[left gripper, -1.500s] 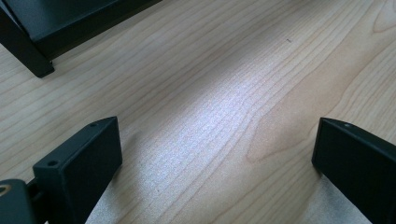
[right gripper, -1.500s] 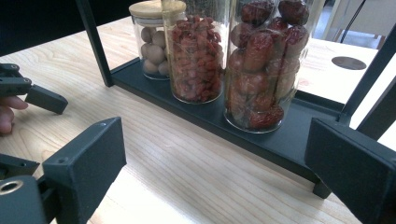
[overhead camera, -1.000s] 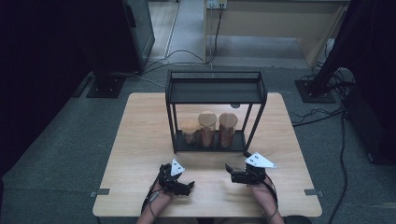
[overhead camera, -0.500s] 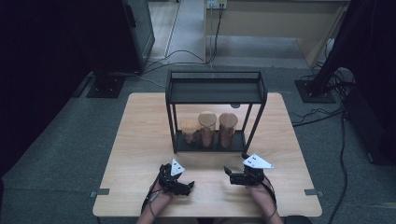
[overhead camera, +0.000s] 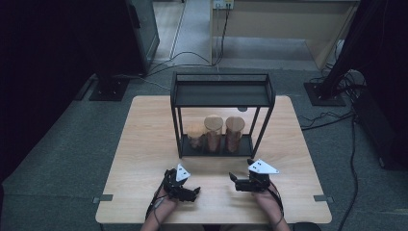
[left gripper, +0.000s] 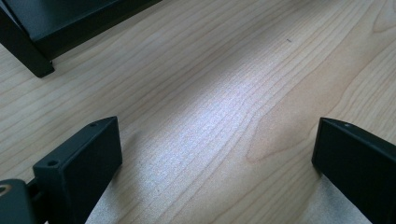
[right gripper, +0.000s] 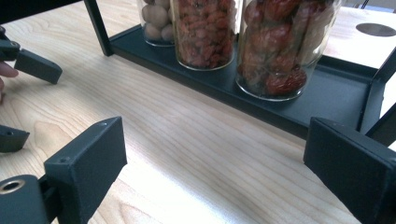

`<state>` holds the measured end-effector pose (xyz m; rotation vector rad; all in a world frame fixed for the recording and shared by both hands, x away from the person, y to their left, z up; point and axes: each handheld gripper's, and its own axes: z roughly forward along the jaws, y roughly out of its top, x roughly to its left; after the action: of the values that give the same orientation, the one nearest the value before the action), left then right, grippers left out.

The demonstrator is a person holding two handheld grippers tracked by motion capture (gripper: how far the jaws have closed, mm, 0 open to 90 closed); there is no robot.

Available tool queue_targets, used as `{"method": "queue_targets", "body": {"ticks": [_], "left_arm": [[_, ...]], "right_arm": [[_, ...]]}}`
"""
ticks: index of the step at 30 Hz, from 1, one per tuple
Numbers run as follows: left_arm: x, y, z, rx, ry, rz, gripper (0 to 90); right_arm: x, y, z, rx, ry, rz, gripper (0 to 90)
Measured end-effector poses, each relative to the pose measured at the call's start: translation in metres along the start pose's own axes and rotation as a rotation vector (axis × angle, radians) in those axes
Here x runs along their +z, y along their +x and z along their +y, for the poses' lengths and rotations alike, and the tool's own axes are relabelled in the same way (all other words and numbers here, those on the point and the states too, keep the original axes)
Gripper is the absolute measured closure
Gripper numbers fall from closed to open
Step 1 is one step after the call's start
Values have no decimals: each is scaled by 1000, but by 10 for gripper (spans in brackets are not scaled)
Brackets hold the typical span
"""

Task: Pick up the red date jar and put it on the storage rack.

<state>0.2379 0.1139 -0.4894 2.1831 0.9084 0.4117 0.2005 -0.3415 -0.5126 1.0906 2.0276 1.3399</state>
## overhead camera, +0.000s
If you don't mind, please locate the long black floor cable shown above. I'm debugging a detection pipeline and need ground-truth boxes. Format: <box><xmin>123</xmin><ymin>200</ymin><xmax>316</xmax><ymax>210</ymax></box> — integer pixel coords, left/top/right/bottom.
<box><xmin>336</xmin><ymin>115</ymin><xmax>360</xmax><ymax>231</ymax></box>

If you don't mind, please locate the medium glass jar wooden lid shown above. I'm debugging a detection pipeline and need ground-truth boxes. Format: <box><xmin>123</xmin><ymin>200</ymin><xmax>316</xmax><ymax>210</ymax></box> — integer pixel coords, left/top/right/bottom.
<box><xmin>203</xmin><ymin>115</ymin><xmax>224</xmax><ymax>154</ymax></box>

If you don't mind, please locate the left hand-held gripper cable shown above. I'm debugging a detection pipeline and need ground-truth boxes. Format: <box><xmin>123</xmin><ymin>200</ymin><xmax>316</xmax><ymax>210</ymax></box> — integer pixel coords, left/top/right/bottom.
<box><xmin>145</xmin><ymin>178</ymin><xmax>168</xmax><ymax>226</ymax></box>

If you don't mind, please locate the tall glass jar wooden lid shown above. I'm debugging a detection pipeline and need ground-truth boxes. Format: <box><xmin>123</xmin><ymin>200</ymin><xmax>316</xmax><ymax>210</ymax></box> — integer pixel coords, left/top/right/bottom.
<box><xmin>224</xmin><ymin>115</ymin><xmax>246</xmax><ymax>154</ymax></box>

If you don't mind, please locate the right hand-held gripper cable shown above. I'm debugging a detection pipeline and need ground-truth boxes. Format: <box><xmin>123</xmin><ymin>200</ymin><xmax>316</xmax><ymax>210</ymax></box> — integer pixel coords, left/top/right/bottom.
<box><xmin>268</xmin><ymin>183</ymin><xmax>286</xmax><ymax>223</ymax></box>

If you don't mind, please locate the black equipment box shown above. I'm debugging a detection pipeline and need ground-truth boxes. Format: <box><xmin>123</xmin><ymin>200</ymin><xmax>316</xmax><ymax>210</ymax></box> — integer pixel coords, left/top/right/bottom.
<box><xmin>352</xmin><ymin>88</ymin><xmax>408</xmax><ymax>171</ymax></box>

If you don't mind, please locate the black power cable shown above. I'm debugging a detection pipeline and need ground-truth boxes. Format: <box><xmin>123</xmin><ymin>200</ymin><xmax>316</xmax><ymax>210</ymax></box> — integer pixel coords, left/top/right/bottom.
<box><xmin>211</xmin><ymin>8</ymin><xmax>232</xmax><ymax>66</ymax></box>

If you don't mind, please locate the person's right hand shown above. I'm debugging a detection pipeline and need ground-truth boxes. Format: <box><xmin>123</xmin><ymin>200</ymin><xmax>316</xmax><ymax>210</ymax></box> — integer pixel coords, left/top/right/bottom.
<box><xmin>254</xmin><ymin>184</ymin><xmax>284</xmax><ymax>223</ymax></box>

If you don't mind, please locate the person's left hand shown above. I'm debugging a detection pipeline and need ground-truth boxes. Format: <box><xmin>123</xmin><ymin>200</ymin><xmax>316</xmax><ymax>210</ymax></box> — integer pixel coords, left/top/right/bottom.
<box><xmin>153</xmin><ymin>190</ymin><xmax>181</xmax><ymax>221</ymax></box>

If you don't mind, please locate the white floor cable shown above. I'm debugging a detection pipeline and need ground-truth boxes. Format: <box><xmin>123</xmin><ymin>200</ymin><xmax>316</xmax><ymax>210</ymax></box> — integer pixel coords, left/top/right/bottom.
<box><xmin>140</xmin><ymin>76</ymin><xmax>172</xmax><ymax>91</ymax></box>

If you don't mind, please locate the black stand pole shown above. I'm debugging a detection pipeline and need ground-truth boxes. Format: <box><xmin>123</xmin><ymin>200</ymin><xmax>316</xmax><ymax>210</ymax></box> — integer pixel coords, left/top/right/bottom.
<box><xmin>320</xmin><ymin>0</ymin><xmax>370</xmax><ymax>100</ymax></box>

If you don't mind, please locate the tangled black cable bundle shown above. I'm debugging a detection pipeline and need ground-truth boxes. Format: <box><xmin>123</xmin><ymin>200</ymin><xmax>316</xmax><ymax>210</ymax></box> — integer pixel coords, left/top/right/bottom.
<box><xmin>309</xmin><ymin>62</ymin><xmax>369</xmax><ymax>99</ymax></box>

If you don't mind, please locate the small glass jar wooden lid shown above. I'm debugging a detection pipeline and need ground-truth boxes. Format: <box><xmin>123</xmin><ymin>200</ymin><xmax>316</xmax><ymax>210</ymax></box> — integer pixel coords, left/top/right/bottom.
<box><xmin>186</xmin><ymin>123</ymin><xmax>206</xmax><ymax>150</ymax></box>

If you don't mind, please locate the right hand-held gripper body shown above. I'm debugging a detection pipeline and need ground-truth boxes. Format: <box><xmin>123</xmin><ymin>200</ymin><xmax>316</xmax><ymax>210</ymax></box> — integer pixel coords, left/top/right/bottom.
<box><xmin>235</xmin><ymin>158</ymin><xmax>280</xmax><ymax>193</ymax></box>

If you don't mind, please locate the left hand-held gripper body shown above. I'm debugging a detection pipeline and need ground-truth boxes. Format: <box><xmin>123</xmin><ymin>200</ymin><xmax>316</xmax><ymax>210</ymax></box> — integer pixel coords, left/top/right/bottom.
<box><xmin>163</xmin><ymin>163</ymin><xmax>196</xmax><ymax>202</ymax></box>

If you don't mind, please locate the black metal two-tier rack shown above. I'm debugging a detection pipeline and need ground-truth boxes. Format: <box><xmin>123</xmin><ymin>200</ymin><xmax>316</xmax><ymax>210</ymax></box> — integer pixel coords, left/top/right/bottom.
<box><xmin>169</xmin><ymin>71</ymin><xmax>277</xmax><ymax>160</ymax></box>

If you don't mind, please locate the white power strip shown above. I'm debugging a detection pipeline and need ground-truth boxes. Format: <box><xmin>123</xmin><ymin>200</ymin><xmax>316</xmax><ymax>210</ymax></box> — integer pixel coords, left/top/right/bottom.
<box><xmin>213</xmin><ymin>0</ymin><xmax>235</xmax><ymax>10</ymax></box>

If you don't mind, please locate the light wooden desk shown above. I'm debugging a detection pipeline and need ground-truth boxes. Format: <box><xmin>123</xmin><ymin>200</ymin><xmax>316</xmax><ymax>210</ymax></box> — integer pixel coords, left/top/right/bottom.
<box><xmin>210</xmin><ymin>0</ymin><xmax>362</xmax><ymax>70</ymax></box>

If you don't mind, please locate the black square stand base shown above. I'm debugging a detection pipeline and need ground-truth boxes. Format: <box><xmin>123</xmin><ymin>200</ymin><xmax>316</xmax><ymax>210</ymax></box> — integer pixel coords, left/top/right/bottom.
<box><xmin>303</xmin><ymin>81</ymin><xmax>347</xmax><ymax>108</ymax></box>
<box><xmin>89</xmin><ymin>78</ymin><xmax>130</xmax><ymax>102</ymax></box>

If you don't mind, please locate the hand-held gripper cable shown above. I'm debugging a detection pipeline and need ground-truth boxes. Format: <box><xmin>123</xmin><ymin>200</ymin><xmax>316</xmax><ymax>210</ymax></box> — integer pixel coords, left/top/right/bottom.
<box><xmin>268</xmin><ymin>183</ymin><xmax>286</xmax><ymax>223</ymax></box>
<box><xmin>145</xmin><ymin>178</ymin><xmax>168</xmax><ymax>226</ymax></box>

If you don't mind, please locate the dark cabinet panel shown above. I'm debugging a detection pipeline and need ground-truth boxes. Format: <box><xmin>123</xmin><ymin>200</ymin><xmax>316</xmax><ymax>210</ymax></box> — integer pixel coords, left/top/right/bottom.
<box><xmin>124</xmin><ymin>0</ymin><xmax>161</xmax><ymax>76</ymax></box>

